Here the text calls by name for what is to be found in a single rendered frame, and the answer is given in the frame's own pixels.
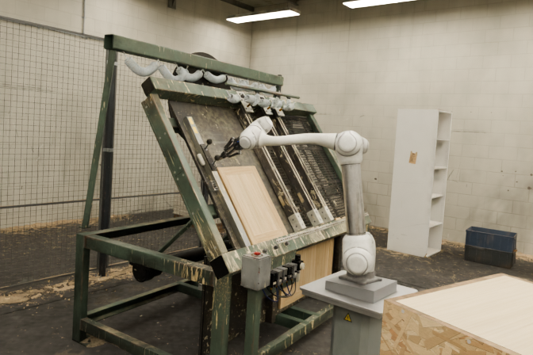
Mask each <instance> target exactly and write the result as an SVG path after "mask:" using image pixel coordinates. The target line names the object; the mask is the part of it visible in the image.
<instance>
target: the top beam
mask: <svg viewBox="0 0 533 355"><path fill-rule="evenodd" d="M141 86H142V89H143V91H144V94H145V96H146V97H148V96H150V94H151V93H155V94H158V96H159V99H165V100H172V101H184V102H190V103H197V104H203V105H215V106H222V107H229V108H235V109H237V108H238V107H240V106H241V105H242V103H241V101H240V102H238V103H231V102H229V101H228V100H227V97H228V94H234V95H235V94H237V93H236V91H234V90H227V91H228V94H227V92H226V89H221V88H216V87H211V86H203V85H198V84H193V83H188V82H180V81H175V80H170V79H166V78H157V77H153V76H149V77H148V78H147V79H146V80H145V81H144V82H143V83H142V84H141ZM294 102H295V103H294ZM291 103H292V104H293V103H294V109H293V110H292V111H287V110H284V109H283V110H282V111H283V112H284V114H286V115H292V116H304V117H307V116H308V115H314V114H315V113H317V111H316V110H315V108H314V106H313V105H311V104H306V103H301V102H297V101H291ZM251 107H252V108H253V109H252V110H254V111H258V110H260V109H261V108H262V107H260V106H259V105H258V104H257V105H255V106H253V105H251Z"/></svg>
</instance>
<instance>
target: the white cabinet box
mask: <svg viewBox="0 0 533 355"><path fill-rule="evenodd" d="M451 121H452V113H450V112H446V111H443V110H438V109H398V111H397V131H396V141H395V151H394V162H393V182H392V192H391V203H390V213H389V233H388V243H387V250H394V251H397V252H401V253H405V254H411V255H416V256H419V257H423V258H427V257H429V256H431V255H433V254H436V253H438V252H440V250H441V244H442V234H443V216H444V206H445V196H446V187H447V168H448V159H449V150H450V140H451Z"/></svg>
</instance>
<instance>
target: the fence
mask: <svg viewBox="0 0 533 355"><path fill-rule="evenodd" d="M189 118H191V119H192V120H193V118H192V117H191V116H187V117H185V118H184V119H183V121H184V123H185V125H186V128H187V130H188V132H189V134H190V137H191V139H192V140H193V142H194V146H195V147H196V149H197V152H198V154H201V156H202V158H203V159H204V162H205V165H204V167H205V170H206V172H207V174H208V175H209V179H210V181H215V182H216V184H217V188H218V189H219V190H218V191H216V193H217V195H218V198H219V200H220V202H221V204H222V207H223V209H224V211H225V213H226V216H227V217H228V220H229V222H230V224H231V226H232V229H233V230H234V233H235V235H236V237H237V239H238V242H239V244H240V246H241V248H244V247H246V246H251V244H250V242H249V240H248V238H247V235H246V233H245V231H244V229H243V227H242V224H241V222H240V220H239V218H238V216H237V214H236V211H235V209H234V208H233V206H232V202H231V201H230V199H229V197H228V194H227V192H226V190H225V188H224V186H223V184H222V181H221V179H220V177H219V175H218V173H217V171H211V168H210V166H209V164H208V162H207V160H206V157H205V155H204V153H203V151H202V149H201V146H200V144H204V143H203V141H202V138H201V136H200V134H199V132H198V131H197V132H198V133H195V132H194V129H193V127H195V128H196V129H197V127H196V125H195V123H194V124H191V123H190V120H189ZM193 122H194V121H193Z"/></svg>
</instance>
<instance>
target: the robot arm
mask: <svg viewBox="0 0 533 355"><path fill-rule="evenodd" d="M272 127H273V123H272V121H271V119H270V118H269V117H267V116H263V117H260V118H259V119H257V120H255V121H254V122H252V123H251V124H250V125H249V126H248V128H246V129H245V130H243V132H242V133H241V134H240V136H238V137H237V138H234V137H231V138H230V140H229V141H228V143H227V144H226V145H225V146H224V151H223V152H222V153H221V155H220V160H221V159H223V158H227V157H228V158H232V157H234V156H237V155H241V154H242V153H241V151H242V150H243V149H246V150H250V149H255V148H261V147H263V146H285V145H296V144H316V145H320V146H323V147H327V148H329V149H332V150H334V151H336V154H337V159H338V163H339V164H340V165H341V167H342V177H343V196H344V206H345V216H346V225H347V234H346V235H345V236H344V237H343V266H344V268H345V270H346V271H347V273H346V274H344V275H340V276H339V279H342V280H345V281H350V282H354V283H356V284H360V285H366V284H370V283H374V282H378V281H382V278H380V277H376V272H375V271H374V266H375V256H376V247H375V241H374V238H373V236H372V235H371V234H370V232H366V224H365V214H364V204H363V194H362V176H361V166H360V163H361V162H362V154H365V153H366V152H367V151H368V147H369V142H368V140H367V139H365V138H363V137H361V136H360V135H359V134H358V133H357V132H353V131H345V132H341V133H305V134H297V135H290V136H269V135H267V133H268V132H269V131H270V130H271V129H272ZM232 142H233V144H232ZM231 144H232V145H231ZM230 145H231V146H230ZM229 146H230V147H229ZM231 149H232V150H231ZM228 151H229V152H228ZM234 151H238V152H237V153H235V154H233V155H231V154H232V153H233V152H234ZM227 152H228V153H227Z"/></svg>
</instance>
